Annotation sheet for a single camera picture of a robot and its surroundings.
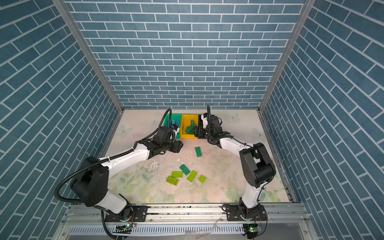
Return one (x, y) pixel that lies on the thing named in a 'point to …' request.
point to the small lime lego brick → (202, 179)
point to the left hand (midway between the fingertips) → (179, 143)
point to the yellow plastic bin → (186, 122)
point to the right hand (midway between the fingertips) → (195, 128)
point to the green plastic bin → (176, 119)
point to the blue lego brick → (174, 122)
